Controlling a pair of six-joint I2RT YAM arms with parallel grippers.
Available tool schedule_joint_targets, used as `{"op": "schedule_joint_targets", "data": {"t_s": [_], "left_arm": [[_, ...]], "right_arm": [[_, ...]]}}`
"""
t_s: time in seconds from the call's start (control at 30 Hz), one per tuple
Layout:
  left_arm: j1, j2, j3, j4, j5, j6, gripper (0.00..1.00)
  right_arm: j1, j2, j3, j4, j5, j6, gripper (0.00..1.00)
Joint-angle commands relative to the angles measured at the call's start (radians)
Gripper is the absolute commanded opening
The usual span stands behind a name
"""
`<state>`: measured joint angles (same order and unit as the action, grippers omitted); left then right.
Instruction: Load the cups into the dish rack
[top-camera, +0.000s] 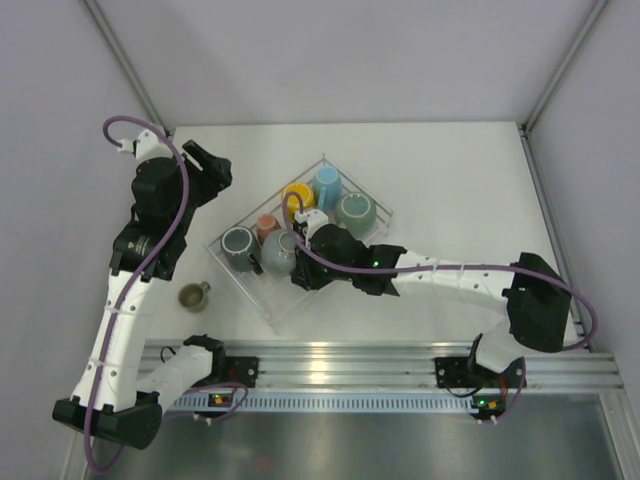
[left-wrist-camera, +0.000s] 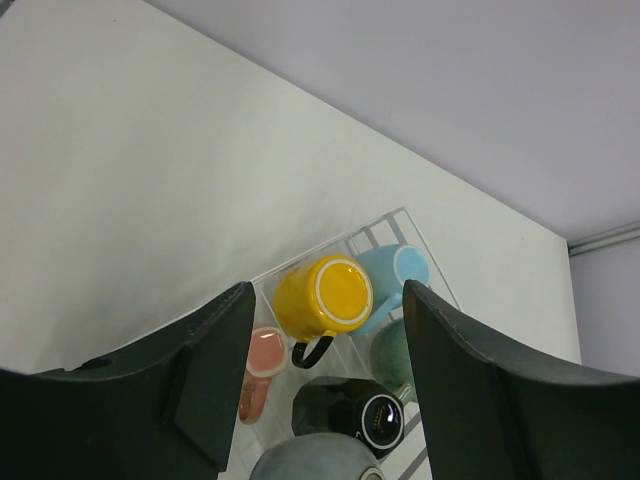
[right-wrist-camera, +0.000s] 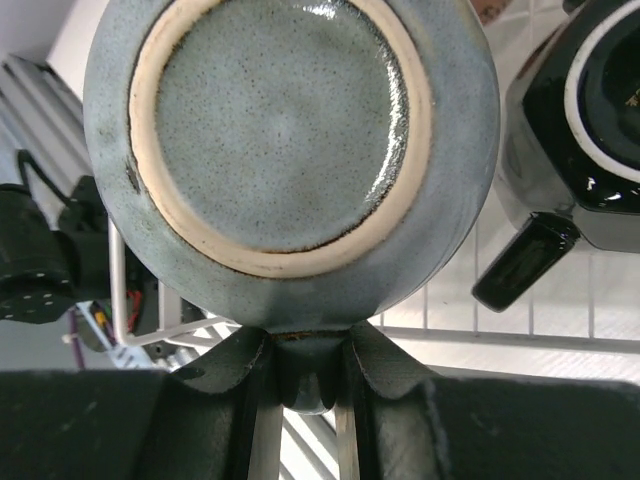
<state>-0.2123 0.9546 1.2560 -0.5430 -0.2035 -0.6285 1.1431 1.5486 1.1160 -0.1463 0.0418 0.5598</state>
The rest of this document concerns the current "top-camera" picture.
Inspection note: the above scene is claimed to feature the dark green cup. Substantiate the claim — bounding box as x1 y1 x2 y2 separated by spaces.
220 226 263 275

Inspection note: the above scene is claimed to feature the pink coral mug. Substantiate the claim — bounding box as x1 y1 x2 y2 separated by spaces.
256 213 281 244

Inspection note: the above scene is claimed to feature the yellow enamel mug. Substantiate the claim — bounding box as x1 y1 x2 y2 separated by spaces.
280 182 316 213

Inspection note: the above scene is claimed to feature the dark grey glazed mug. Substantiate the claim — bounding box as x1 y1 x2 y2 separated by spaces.
262 229 296 276

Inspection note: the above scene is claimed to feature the olive beige small mug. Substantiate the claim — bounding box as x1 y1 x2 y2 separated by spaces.
177 281 211 313

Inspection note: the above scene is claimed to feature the light blue mug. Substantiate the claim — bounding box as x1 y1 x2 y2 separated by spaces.
311 165 342 212

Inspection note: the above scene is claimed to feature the teal speckled ceramic mug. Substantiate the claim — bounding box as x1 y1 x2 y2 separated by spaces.
334 192 377 236

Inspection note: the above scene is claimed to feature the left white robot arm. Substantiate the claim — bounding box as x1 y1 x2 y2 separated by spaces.
52 140 232 450

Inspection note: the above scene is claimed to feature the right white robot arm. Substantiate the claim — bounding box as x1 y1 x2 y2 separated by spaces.
291 221 571 388

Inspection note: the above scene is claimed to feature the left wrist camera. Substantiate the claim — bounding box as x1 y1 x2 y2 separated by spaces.
117 129 172 163

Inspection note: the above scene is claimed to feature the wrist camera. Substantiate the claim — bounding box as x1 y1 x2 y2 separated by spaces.
293 208 330 245
117 129 172 163

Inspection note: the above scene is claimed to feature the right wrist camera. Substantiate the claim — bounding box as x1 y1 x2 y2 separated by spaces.
293 208 330 245

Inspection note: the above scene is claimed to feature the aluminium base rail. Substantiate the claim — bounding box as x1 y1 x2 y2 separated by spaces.
139 340 626 391

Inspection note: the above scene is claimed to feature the left aluminium frame post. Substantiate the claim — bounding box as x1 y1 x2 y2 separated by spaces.
79 0 170 132

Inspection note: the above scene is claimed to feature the aluminium frame post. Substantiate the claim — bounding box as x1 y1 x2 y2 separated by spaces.
519 0 612 139
79 0 170 132

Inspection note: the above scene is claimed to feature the perforated cable duct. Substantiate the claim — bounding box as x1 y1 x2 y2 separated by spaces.
169 391 478 414

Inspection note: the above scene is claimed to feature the right aluminium frame post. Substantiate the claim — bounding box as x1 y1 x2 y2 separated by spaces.
519 0 612 139

